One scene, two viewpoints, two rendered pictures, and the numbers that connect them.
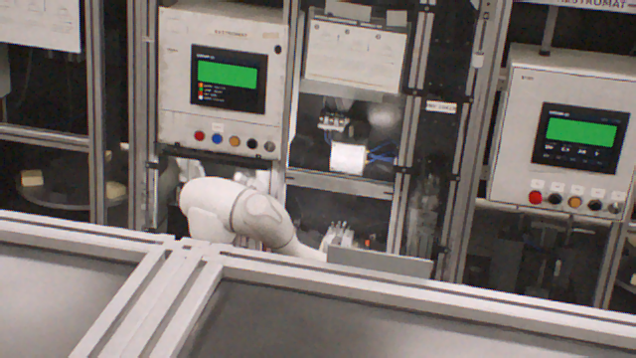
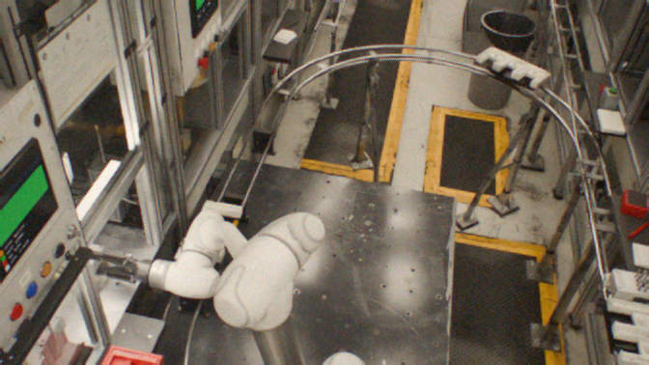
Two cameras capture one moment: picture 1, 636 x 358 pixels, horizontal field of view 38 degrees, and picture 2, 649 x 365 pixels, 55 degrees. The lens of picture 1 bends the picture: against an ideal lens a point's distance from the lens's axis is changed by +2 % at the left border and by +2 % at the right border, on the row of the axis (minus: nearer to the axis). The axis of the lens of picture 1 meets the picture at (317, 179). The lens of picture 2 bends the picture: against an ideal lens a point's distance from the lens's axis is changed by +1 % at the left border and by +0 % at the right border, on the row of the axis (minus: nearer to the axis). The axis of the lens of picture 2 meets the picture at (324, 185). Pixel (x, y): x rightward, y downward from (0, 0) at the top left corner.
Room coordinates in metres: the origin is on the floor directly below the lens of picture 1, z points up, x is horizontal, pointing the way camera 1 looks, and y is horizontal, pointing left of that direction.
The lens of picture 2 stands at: (2.16, 1.18, 2.55)
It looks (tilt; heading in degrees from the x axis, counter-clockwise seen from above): 42 degrees down; 270
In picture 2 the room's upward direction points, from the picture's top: 5 degrees clockwise
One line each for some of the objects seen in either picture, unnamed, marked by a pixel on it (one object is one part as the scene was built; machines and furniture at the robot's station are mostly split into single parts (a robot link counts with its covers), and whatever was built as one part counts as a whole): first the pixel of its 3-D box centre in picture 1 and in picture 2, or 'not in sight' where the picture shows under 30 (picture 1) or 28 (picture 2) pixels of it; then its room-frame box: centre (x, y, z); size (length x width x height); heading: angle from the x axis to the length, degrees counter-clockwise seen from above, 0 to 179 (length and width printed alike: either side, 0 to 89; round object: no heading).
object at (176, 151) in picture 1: (216, 155); (45, 304); (2.76, 0.34, 1.37); 0.36 x 0.04 x 0.04; 82
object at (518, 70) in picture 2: not in sight; (511, 70); (1.19, -1.76, 0.84); 0.37 x 0.14 x 0.10; 140
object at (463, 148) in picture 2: not in sight; (467, 153); (1.19, -2.08, 0.01); 1.00 x 0.55 x 0.01; 82
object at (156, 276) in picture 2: not in sight; (161, 274); (2.63, -0.05, 1.01); 0.09 x 0.06 x 0.09; 81
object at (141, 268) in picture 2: not in sight; (139, 269); (2.71, -0.07, 1.01); 0.09 x 0.07 x 0.08; 171
